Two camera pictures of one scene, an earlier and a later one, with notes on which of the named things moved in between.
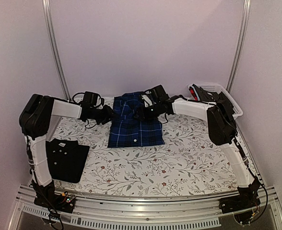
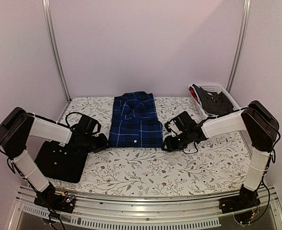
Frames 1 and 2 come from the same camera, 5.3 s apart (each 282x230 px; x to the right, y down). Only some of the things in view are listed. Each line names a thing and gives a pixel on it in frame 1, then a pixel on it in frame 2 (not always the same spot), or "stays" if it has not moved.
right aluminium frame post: [245, 17] stays
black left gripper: [108, 115] to [103, 144]
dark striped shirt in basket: [219, 98] stays
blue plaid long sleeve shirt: [125, 130] stays
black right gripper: [143, 114] to [170, 145]
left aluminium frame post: [52, 45] stays
